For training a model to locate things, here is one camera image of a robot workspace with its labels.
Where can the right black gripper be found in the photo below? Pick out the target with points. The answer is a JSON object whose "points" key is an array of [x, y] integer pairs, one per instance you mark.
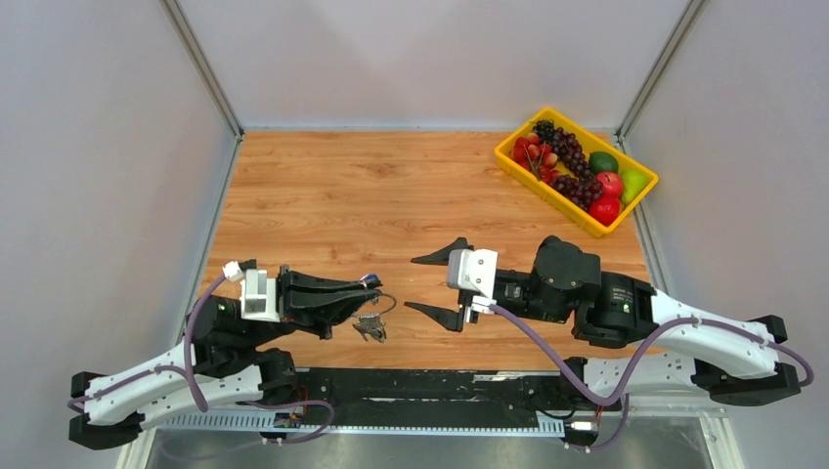
{"points": [[445, 317]]}

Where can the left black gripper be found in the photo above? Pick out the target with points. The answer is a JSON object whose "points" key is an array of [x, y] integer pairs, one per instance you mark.
{"points": [[316, 303]]}

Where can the metal keyring with keys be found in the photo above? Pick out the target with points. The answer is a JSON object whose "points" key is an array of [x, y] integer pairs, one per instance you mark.
{"points": [[370, 324]]}

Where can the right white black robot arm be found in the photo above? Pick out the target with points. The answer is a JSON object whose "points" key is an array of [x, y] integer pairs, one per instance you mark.
{"points": [[677, 347]]}

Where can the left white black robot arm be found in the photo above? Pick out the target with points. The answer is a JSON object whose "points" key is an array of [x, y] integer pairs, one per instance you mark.
{"points": [[218, 360]]}

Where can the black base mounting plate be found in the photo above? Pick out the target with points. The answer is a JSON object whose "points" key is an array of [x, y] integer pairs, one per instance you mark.
{"points": [[401, 395]]}

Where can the red strawberries cluster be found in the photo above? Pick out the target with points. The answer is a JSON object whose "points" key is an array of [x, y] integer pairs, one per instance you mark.
{"points": [[535, 155]]}

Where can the dark grape bunch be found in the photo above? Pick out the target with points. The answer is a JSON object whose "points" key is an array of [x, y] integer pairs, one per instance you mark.
{"points": [[575, 181]]}

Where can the red round fruit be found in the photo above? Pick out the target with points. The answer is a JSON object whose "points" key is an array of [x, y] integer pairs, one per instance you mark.
{"points": [[605, 210]]}

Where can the red apple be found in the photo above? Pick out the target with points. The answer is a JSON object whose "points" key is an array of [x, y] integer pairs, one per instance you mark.
{"points": [[612, 184]]}

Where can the green lime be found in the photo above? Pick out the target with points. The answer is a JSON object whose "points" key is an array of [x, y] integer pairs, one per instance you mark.
{"points": [[602, 161]]}

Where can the yellow plastic bin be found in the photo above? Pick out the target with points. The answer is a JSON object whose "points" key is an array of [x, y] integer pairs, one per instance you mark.
{"points": [[590, 143]]}

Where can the green pear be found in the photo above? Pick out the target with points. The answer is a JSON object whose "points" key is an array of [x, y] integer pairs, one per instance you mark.
{"points": [[634, 182]]}

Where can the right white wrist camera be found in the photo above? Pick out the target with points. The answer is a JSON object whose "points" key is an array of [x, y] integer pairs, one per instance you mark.
{"points": [[473, 270]]}

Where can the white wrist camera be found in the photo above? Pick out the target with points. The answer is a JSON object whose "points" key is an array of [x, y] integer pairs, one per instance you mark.
{"points": [[473, 270], [258, 292]]}

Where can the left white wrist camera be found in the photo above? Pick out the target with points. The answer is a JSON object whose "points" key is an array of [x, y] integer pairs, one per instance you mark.
{"points": [[258, 292]]}

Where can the aluminium rail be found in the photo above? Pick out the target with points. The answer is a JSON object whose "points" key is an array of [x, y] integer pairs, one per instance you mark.
{"points": [[388, 424]]}

